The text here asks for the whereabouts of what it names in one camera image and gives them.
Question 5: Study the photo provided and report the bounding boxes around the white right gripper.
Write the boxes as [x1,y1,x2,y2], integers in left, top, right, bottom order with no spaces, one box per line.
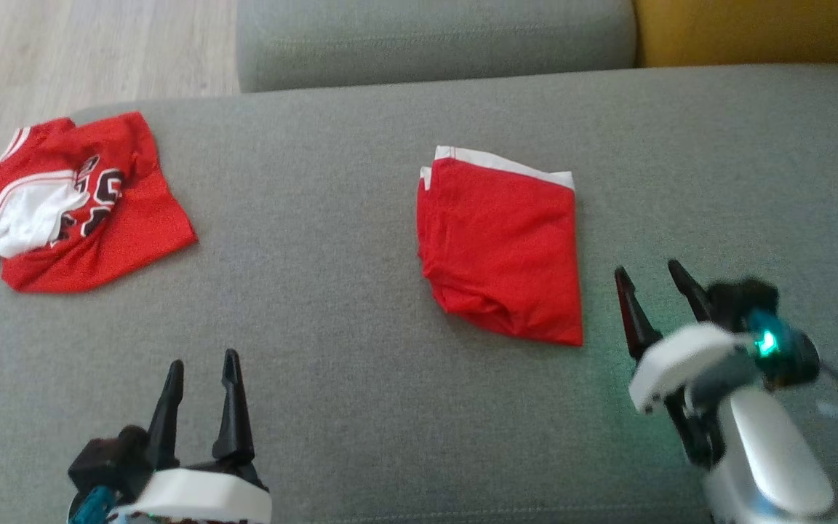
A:
[614,260,754,416]

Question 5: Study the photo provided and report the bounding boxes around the red Bulls shorts white stripe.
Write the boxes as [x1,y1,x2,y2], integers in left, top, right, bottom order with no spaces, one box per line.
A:
[417,146,584,347]

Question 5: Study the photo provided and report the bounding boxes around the red Bulls jersey white trim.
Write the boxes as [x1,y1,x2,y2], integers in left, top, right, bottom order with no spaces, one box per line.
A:
[0,111,198,294]

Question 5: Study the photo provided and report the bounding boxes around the grey sofa seat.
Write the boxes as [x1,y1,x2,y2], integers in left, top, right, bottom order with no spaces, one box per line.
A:
[0,64,838,524]

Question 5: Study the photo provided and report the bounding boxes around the yellow cushion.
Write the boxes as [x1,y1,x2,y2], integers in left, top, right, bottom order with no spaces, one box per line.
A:
[634,0,838,68]

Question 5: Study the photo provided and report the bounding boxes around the left black cable blue plug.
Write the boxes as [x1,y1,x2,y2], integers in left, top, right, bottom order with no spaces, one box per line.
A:
[68,486,116,524]

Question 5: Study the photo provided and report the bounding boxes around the grey sofa back cushion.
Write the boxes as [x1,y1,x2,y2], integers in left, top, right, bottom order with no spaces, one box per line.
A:
[236,0,638,93]

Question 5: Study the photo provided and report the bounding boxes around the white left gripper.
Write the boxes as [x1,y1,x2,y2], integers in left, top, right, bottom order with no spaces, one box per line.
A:
[110,349,273,524]

